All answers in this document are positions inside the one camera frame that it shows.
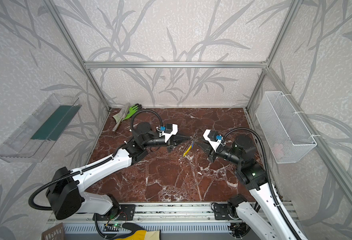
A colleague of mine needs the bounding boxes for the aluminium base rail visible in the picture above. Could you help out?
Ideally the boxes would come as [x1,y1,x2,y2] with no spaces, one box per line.
[45,201,299,235]

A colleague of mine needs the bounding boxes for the keyring with yellow tag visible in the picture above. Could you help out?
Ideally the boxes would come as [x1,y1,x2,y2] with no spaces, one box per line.
[182,137,198,158]

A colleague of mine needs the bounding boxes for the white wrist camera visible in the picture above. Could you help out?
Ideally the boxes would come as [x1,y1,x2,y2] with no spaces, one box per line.
[203,130,225,152]
[157,124,178,143]

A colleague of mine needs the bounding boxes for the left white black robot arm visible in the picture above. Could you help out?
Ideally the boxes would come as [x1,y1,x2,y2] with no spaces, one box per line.
[28,109,191,220]

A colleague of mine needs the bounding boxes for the black mounting plate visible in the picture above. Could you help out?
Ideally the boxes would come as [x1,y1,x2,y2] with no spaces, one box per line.
[210,203,240,220]
[93,204,136,222]

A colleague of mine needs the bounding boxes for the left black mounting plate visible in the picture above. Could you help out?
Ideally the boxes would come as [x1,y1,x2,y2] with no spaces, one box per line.
[93,204,136,222]

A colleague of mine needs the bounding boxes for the pink object in basket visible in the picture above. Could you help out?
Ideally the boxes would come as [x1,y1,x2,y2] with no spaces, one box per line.
[272,144,284,160]

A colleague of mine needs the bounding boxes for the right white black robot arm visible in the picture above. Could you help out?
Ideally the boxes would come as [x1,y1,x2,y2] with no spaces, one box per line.
[199,129,306,240]

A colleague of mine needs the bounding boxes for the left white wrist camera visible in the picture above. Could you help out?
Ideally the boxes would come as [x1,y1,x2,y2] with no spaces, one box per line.
[157,124,178,143]

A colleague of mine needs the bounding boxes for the brown perforated plastic piece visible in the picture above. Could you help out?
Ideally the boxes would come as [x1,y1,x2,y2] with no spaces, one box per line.
[41,223,65,240]

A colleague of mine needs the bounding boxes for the clear plastic wall tray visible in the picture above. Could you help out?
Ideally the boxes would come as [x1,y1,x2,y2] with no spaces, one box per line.
[0,94,82,163]

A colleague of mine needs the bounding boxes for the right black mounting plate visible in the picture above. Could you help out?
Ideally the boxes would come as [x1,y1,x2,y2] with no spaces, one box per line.
[210,203,240,220]

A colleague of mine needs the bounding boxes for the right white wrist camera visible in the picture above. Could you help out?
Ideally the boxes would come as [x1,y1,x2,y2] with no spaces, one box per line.
[203,130,225,152]

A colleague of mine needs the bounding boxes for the grey work glove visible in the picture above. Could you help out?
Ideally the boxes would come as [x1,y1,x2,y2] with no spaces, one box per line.
[113,103,131,132]

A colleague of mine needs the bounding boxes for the green black work glove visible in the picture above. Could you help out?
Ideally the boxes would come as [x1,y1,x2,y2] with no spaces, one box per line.
[124,104,142,121]

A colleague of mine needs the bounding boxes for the white wire mesh basket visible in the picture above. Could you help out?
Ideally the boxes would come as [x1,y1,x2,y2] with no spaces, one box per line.
[256,91,317,164]

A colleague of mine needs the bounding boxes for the yellow black glove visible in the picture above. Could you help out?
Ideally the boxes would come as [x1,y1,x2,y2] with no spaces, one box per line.
[112,223,161,240]

